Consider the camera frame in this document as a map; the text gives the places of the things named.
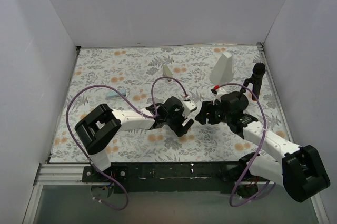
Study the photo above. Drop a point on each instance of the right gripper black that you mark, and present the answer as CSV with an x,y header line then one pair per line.
x,y
209,114

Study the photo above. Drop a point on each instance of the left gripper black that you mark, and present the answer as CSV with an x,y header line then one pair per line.
x,y
181,118

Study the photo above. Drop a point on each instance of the light blue stapler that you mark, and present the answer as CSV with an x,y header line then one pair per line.
x,y
115,95

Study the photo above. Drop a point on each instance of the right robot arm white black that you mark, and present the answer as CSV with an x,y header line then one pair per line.
x,y
299,170

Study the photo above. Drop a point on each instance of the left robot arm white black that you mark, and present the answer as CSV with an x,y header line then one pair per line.
x,y
98,128

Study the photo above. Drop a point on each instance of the beige stapler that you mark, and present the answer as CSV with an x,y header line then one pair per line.
x,y
167,73

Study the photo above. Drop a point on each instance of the white wedge-shaped block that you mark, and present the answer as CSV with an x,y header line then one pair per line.
x,y
223,71

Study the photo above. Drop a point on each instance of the black microphone stand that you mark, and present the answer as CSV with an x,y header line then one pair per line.
x,y
245,85

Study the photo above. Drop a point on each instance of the black microphone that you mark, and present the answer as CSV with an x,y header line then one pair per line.
x,y
258,72

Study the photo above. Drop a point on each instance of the floral table mat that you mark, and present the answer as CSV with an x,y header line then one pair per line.
x,y
139,71

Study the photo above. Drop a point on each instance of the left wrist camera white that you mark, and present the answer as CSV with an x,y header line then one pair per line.
x,y
189,107

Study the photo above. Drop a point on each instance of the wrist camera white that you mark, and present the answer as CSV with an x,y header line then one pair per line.
x,y
189,107
218,92

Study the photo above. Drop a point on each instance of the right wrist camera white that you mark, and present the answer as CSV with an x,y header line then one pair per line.
x,y
218,92

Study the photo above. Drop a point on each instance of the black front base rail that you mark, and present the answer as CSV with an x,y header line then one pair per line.
x,y
217,176

